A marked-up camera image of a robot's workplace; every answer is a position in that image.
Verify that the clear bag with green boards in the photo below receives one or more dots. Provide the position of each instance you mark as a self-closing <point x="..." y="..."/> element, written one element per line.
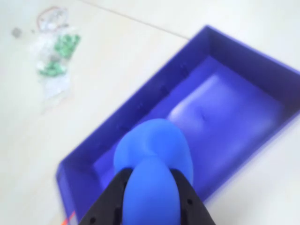
<point x="55" y="58"/>

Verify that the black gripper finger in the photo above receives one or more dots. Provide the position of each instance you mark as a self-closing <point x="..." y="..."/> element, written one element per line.
<point x="192" y="204"/>
<point x="105" y="201"/>

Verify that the blue rubber duck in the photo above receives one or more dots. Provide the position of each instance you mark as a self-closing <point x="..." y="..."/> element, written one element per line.
<point x="154" y="168"/>

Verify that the purple plastic box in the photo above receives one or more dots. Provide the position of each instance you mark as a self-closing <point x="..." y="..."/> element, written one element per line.
<point x="187" y="112"/>

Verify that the small grey round part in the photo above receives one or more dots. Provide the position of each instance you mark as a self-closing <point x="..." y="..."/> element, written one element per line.
<point x="16" y="32"/>

